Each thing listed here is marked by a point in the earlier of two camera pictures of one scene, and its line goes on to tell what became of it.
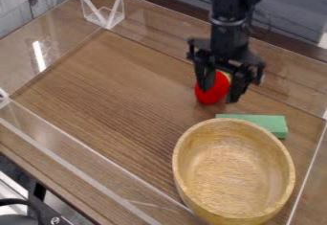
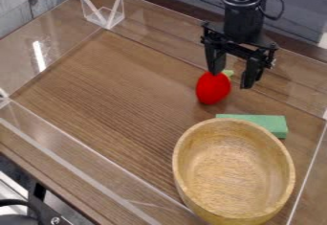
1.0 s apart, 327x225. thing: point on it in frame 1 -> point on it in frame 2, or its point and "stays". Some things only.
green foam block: (274, 123) stays
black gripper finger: (206, 70) -> (215, 55)
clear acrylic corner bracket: (103, 17) stays
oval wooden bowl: (234, 171) stays
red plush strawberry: (218, 91) stays
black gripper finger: (241, 81) -> (253, 72)
